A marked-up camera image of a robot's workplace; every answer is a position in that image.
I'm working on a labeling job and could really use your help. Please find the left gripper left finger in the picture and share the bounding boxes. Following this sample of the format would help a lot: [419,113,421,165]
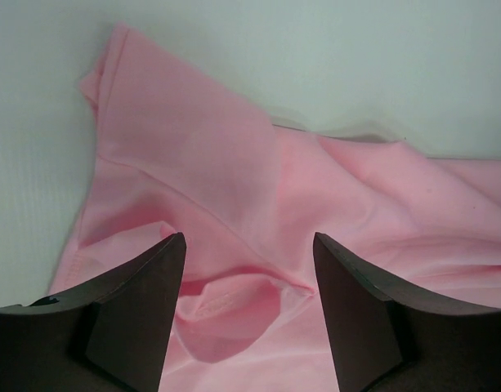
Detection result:
[0,234,186,391]

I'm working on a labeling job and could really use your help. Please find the pink t shirt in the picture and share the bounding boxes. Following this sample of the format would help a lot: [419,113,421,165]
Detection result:
[51,24,501,391]

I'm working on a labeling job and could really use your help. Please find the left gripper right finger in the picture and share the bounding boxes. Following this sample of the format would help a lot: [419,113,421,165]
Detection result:
[313,233,501,391]

